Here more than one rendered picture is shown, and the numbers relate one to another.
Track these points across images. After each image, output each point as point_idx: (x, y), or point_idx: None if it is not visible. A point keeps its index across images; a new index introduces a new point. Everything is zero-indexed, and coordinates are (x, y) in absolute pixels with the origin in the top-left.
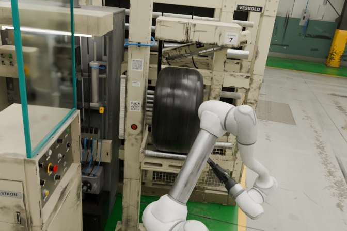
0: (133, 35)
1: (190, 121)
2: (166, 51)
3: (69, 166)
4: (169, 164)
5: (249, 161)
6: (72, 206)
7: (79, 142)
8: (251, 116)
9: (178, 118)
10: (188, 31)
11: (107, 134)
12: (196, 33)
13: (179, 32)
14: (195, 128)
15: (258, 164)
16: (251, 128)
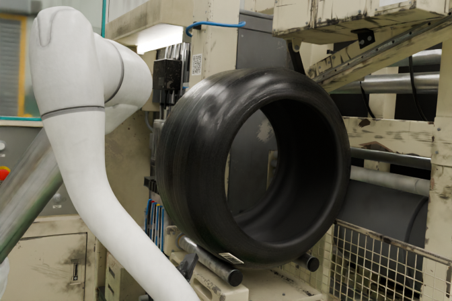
0: (196, 14)
1: (181, 150)
2: (312, 66)
3: (74, 212)
4: (194, 276)
5: (69, 193)
6: (45, 273)
7: None
8: (39, 23)
9: (171, 143)
10: (315, 3)
11: None
12: (327, 3)
13: (302, 9)
14: (192, 171)
15: (122, 234)
16: (32, 57)
